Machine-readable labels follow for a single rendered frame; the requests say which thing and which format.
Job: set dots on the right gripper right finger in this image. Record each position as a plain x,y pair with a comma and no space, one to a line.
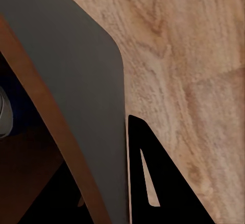
178,202

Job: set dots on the can of soda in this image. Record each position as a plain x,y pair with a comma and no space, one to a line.
18,114

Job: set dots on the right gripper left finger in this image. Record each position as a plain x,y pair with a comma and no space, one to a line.
58,202

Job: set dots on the trash can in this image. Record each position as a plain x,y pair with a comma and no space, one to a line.
73,71

